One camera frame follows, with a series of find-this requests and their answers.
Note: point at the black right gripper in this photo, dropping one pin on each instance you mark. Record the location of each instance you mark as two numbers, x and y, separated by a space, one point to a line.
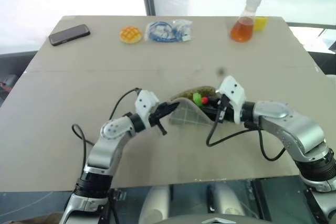
228 112

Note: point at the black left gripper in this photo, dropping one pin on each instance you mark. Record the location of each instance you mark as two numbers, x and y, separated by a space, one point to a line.
155 117

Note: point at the grey plaid pouch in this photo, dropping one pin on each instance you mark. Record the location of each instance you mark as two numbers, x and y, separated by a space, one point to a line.
187 115

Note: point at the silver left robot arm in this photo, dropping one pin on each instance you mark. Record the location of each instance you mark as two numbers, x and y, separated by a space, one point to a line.
105 150

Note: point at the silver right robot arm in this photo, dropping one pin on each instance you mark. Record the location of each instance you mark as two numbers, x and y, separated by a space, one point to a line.
294 127

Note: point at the flask with orange liquid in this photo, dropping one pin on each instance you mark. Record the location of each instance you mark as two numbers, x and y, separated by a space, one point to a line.
242 28

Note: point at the silver left robot leg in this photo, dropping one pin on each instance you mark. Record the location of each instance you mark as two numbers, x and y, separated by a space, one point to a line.
155 203

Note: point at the silver robot leg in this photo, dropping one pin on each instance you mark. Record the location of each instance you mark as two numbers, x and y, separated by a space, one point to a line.
155 203
225 200

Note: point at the yellow pineapple bun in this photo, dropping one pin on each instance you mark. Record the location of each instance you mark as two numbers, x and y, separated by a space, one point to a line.
131 34

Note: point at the yellow sponge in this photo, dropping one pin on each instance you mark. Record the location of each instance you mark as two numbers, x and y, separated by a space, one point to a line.
260 24

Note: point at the silver right robot leg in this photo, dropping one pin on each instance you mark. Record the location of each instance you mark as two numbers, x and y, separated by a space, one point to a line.
225 200

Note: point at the black smartphone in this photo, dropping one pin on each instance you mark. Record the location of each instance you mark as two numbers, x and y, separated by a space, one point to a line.
69 34

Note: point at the dark equipment beside table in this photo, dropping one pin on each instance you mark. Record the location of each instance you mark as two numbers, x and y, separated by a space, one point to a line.
8 83

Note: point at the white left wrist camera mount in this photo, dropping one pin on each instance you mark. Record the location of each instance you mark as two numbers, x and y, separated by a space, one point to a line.
145 103

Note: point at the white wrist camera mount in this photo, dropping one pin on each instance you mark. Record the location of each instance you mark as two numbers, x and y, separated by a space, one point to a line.
145 103
233 90

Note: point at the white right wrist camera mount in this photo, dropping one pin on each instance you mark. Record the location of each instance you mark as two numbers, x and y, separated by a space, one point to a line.
233 90

